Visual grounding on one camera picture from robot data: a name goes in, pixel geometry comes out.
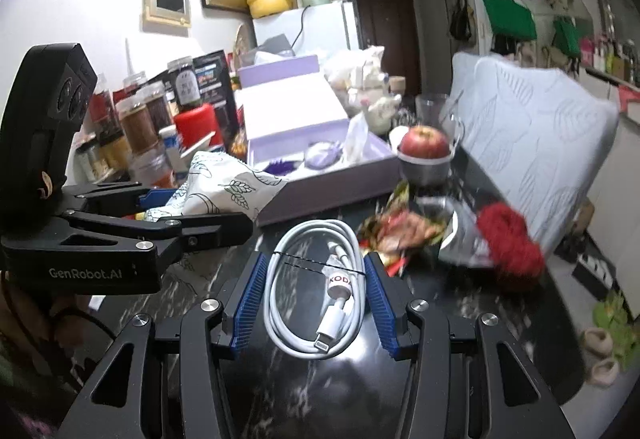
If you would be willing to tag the clear zip bag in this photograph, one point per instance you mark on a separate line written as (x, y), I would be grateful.
(356, 140)

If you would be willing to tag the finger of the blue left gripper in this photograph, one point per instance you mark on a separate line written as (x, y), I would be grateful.
(156, 197)

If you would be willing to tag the dark lidded jar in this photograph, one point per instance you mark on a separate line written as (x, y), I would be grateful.
(184, 82)

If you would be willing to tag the colourful snack wrapper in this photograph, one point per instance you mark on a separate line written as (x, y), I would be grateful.
(400, 230)

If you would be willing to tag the black handbag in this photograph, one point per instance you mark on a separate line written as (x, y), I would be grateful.
(462, 23)

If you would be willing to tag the brown spice jar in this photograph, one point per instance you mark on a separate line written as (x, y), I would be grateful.
(137, 124)

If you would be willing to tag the white mini fridge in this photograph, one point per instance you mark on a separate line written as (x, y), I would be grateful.
(323, 31)

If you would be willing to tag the black printed pouch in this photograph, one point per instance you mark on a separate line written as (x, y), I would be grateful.
(214, 83)

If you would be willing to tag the glass cup with straw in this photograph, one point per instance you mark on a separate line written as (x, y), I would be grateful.
(441, 112)

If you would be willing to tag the green tote bag left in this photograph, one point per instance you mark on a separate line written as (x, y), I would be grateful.
(508, 18)

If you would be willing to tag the red knitted yarn item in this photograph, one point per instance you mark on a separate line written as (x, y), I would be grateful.
(511, 249)

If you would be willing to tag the plastic bag with food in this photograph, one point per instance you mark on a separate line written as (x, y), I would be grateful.
(354, 68)

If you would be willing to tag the silver foil bag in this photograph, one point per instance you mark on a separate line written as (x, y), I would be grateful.
(461, 243)

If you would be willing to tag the wall intercom panel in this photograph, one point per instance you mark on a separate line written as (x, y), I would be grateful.
(167, 12)

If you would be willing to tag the white cartoon water bottle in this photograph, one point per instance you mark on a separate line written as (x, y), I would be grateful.
(380, 98)

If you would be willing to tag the lavender gift box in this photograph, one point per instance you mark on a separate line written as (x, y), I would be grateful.
(288, 105)

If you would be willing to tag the red canister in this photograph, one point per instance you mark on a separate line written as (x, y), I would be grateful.
(194, 125)

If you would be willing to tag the purple silk drawstring pouch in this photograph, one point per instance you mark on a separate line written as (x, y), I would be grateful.
(318, 156)

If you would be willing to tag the red apple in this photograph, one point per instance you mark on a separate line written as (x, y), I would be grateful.
(424, 142)

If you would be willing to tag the metal bowl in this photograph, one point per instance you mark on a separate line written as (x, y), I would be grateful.
(425, 172)

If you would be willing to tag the light blue leaf cushion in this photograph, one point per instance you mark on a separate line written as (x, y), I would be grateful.
(541, 138)

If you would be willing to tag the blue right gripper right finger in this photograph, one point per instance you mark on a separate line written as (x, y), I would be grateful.
(381, 307)

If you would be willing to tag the white leaf print pouch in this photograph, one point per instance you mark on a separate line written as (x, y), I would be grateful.
(218, 183)

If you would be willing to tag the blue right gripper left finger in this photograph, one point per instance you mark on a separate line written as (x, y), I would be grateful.
(246, 310)

